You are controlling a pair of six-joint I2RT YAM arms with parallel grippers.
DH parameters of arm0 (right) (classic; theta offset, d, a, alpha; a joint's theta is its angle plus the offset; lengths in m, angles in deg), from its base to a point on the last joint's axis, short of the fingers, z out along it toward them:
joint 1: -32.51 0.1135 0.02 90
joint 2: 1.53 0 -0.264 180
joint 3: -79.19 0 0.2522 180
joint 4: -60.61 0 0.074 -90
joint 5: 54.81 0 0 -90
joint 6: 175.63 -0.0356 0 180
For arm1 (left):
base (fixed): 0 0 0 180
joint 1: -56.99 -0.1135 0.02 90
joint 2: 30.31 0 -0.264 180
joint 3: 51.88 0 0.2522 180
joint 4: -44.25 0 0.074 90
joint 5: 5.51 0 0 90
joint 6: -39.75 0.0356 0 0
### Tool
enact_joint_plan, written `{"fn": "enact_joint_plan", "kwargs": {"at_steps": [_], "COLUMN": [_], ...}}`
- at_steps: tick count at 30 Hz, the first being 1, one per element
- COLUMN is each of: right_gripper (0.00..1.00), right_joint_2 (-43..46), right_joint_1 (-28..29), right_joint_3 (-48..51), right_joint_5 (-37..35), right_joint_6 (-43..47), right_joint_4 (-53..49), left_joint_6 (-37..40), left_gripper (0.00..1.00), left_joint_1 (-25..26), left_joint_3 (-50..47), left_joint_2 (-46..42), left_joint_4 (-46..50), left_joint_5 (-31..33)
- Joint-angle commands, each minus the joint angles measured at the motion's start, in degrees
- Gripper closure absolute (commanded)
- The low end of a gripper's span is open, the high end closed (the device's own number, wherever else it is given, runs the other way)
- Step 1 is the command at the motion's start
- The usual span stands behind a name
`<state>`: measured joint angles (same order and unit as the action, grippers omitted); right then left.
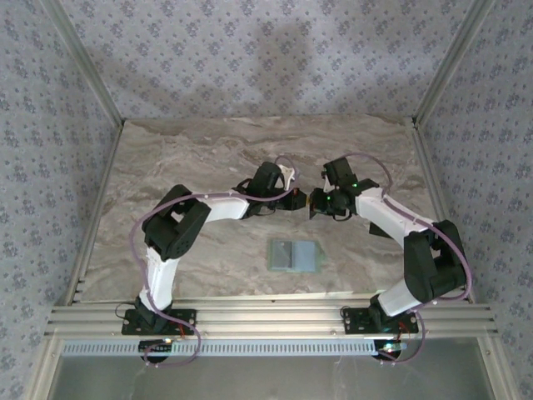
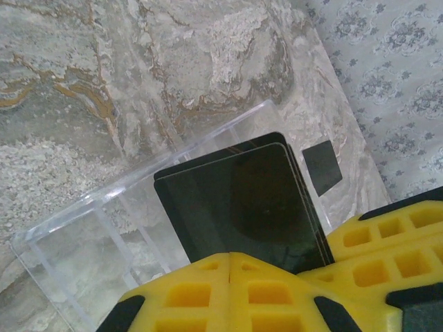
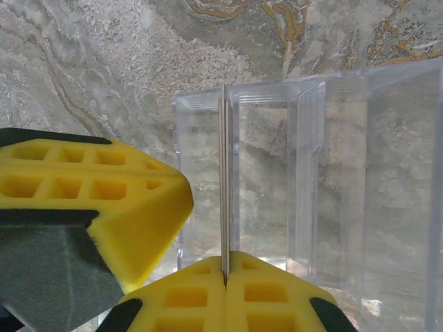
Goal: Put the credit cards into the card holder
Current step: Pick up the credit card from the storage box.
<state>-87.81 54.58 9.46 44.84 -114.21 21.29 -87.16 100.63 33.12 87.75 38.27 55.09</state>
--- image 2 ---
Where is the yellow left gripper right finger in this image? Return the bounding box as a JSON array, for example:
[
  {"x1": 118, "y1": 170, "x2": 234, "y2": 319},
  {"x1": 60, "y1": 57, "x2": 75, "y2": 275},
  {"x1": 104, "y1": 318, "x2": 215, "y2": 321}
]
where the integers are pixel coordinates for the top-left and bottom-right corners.
[{"x1": 228, "y1": 252, "x2": 363, "y2": 332}]

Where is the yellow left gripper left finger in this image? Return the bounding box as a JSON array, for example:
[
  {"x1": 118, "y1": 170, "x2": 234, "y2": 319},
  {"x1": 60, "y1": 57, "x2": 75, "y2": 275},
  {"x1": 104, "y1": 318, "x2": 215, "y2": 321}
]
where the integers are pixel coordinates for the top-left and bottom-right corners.
[{"x1": 98, "y1": 252, "x2": 231, "y2": 332}]

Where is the black VIP credit card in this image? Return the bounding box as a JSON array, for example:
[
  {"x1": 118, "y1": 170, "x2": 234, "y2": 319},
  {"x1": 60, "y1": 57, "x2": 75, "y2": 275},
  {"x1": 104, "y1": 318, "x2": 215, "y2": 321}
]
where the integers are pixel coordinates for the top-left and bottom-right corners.
[
  {"x1": 154, "y1": 141, "x2": 328, "y2": 276},
  {"x1": 154, "y1": 131, "x2": 336, "y2": 269}
]

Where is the clear acrylic box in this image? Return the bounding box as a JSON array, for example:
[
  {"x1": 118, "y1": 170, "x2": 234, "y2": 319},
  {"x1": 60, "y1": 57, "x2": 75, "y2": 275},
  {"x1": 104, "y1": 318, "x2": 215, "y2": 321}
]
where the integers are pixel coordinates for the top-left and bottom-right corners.
[{"x1": 10, "y1": 99, "x2": 350, "y2": 332}]

